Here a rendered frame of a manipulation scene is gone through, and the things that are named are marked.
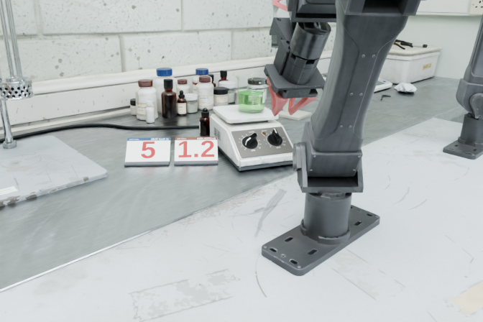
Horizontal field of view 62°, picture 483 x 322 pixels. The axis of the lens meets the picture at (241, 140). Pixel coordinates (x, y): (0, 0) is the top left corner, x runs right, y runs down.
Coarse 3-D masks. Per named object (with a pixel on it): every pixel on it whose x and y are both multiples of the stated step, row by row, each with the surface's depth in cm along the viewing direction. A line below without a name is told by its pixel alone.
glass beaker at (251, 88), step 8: (240, 80) 86; (248, 80) 85; (256, 80) 85; (264, 80) 87; (240, 88) 87; (248, 88) 86; (256, 88) 86; (264, 88) 88; (240, 96) 87; (248, 96) 86; (256, 96) 86; (264, 96) 89; (240, 104) 88; (248, 104) 87; (256, 104) 87; (240, 112) 89; (248, 112) 87; (256, 112) 88
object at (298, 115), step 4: (288, 100) 122; (284, 108) 123; (280, 112) 122; (284, 112) 122; (288, 112) 122; (296, 112) 122; (300, 112) 122; (304, 112) 122; (308, 112) 122; (280, 116) 120; (284, 116) 119; (288, 116) 118; (292, 116) 118; (296, 116) 117; (300, 116) 118; (304, 116) 119
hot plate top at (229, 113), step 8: (216, 112) 91; (224, 112) 89; (232, 112) 89; (264, 112) 90; (224, 120) 86; (232, 120) 84; (240, 120) 85; (248, 120) 85; (256, 120) 86; (264, 120) 87
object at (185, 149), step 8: (176, 144) 86; (184, 144) 86; (192, 144) 86; (200, 144) 86; (208, 144) 87; (176, 152) 85; (184, 152) 85; (192, 152) 85; (200, 152) 85; (208, 152) 86
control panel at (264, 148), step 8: (264, 128) 86; (272, 128) 87; (280, 128) 87; (240, 136) 83; (264, 136) 84; (280, 136) 85; (240, 144) 81; (264, 144) 83; (280, 144) 84; (288, 144) 84; (240, 152) 80; (248, 152) 80; (256, 152) 81; (264, 152) 81; (272, 152) 82; (280, 152) 82; (288, 152) 83
